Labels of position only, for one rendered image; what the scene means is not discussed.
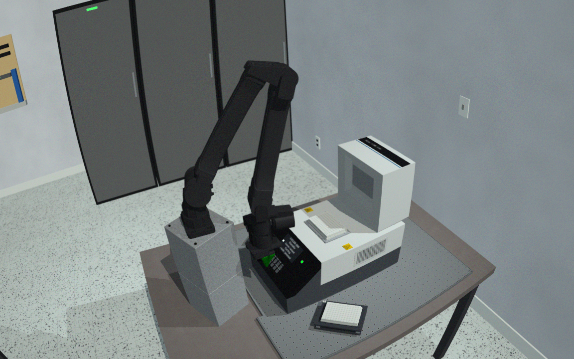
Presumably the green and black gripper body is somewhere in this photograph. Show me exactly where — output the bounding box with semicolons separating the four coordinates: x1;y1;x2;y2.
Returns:
245;231;282;260

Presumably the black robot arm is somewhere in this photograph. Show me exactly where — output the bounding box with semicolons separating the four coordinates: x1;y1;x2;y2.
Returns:
180;60;298;247

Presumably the white well pcr plate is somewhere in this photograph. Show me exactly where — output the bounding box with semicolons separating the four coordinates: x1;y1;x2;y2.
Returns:
320;302;362;326

